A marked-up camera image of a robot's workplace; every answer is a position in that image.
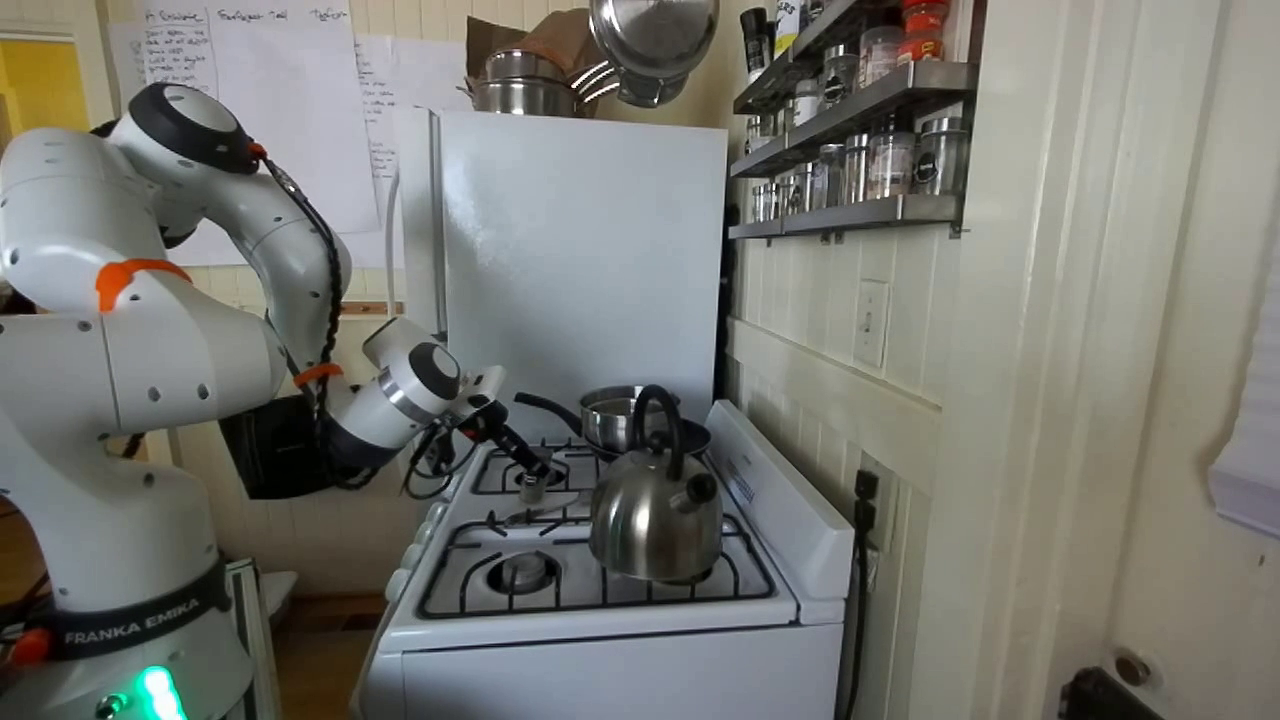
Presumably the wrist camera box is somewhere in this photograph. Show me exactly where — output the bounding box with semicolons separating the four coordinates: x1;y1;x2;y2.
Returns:
455;361;518;410

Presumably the black device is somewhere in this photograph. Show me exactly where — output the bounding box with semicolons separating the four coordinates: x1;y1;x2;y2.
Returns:
1055;662;1163;720

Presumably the large hanging steel pot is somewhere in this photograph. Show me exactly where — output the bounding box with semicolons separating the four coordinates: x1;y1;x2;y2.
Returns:
585;0;723;81

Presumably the orange cable strap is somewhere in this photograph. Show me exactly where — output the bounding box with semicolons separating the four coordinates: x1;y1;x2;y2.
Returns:
294;357;349;397
93;250;196;318

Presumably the dark glass bottle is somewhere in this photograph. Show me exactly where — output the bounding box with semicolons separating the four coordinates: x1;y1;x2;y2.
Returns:
736;2;778;73

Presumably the white gas stove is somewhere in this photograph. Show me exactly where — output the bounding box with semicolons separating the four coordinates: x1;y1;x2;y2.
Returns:
353;397;860;720

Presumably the black tote bag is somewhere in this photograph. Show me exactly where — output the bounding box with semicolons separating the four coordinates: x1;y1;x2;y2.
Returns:
217;391;404;502

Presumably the black stove power cord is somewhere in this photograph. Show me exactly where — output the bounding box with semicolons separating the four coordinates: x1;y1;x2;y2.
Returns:
834;469;885;720

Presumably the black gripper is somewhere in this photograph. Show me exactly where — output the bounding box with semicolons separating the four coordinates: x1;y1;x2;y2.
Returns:
447;391;578;491

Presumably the white metal stand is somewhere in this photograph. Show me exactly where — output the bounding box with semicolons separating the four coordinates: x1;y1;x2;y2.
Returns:
219;557;303;720

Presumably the white wall switch plate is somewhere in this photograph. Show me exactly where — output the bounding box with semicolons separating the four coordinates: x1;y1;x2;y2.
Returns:
853;276;896;376

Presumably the dark frying pan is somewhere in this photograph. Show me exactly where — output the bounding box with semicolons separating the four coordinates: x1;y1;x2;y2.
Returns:
672;417;715;461

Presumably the Dill Weed spice jar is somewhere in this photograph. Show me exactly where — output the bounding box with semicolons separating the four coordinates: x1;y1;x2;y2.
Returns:
740;174;785;222

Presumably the white refrigerator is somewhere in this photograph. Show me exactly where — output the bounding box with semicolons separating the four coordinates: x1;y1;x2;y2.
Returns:
383;109;731;472

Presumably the brown cardboard box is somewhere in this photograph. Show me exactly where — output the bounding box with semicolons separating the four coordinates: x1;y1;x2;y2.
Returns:
465;6;600;86

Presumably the blank white paper sheet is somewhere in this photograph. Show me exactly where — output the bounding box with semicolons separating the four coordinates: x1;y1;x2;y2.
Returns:
1199;171;1280;545

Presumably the white wall outlet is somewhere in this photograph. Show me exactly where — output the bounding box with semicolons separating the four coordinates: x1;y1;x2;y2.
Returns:
855;446;900;557

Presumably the red cap spice jar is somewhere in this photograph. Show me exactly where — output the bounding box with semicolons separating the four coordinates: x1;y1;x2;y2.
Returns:
900;0;961;64

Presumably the steel saucepan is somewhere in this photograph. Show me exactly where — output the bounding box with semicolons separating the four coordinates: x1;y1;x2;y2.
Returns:
514;378;690;455

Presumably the stainless steel spice shelf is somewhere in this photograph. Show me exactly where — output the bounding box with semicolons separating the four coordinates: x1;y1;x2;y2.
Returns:
729;202;834;246
834;60;982;140
797;0;874;64
729;45;808;121
729;113;839;183
826;190;969;241

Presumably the large white label jar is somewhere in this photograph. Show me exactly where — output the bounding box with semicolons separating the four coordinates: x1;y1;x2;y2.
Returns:
774;0;808;60

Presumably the braided black cable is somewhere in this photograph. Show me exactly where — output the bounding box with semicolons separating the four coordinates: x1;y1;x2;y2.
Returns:
253;145;473;502

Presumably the small hanging steel pot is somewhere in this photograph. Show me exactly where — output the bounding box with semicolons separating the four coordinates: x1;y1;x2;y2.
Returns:
614;55;696;113

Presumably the organic label mason jar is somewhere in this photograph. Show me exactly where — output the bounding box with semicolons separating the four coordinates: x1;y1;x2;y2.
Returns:
808;145;849;212

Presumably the Savory spice jar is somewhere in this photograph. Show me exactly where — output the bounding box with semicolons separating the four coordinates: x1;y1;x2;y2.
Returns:
778;158;818;216

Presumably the yellow wall poster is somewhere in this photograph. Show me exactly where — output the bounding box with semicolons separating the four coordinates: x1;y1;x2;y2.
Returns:
0;31;100;140

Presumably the stainless steel kettle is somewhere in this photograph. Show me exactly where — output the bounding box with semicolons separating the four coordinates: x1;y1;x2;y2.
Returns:
585;378;729;593

